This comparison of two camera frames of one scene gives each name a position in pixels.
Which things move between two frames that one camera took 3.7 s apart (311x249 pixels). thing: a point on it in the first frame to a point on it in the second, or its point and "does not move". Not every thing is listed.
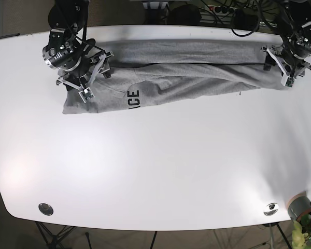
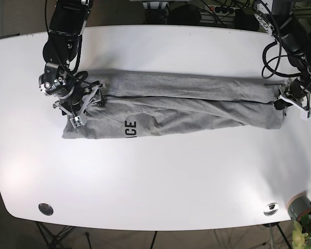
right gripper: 288,59 to 295,92
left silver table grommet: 46,209 does not move
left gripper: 97,64 to 77,103
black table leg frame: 52,240 does not move
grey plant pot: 300,205 does not move
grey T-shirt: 144,72 to 141,104
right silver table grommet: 270,209 does not move
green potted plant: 307,234 does not move
